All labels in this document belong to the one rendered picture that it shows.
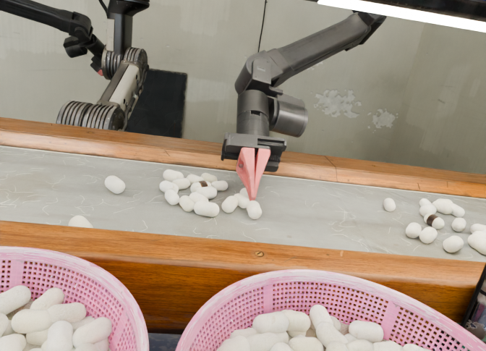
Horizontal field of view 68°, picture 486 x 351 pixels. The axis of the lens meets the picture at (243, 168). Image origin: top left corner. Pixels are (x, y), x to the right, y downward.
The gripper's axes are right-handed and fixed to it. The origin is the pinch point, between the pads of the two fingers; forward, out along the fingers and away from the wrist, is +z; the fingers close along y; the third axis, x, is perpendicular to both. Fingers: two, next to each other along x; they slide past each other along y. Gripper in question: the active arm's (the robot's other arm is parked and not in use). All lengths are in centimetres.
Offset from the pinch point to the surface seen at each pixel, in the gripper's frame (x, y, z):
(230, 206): -1.6, -3.6, 3.1
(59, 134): 11.4, -35.6, -15.5
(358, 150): 168, 116, -138
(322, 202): 4.8, 13.3, -2.3
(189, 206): -2.0, -9.5, 3.8
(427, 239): -3.6, 25.1, 6.7
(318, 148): 167, 82, -135
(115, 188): 0.2, -20.5, 0.8
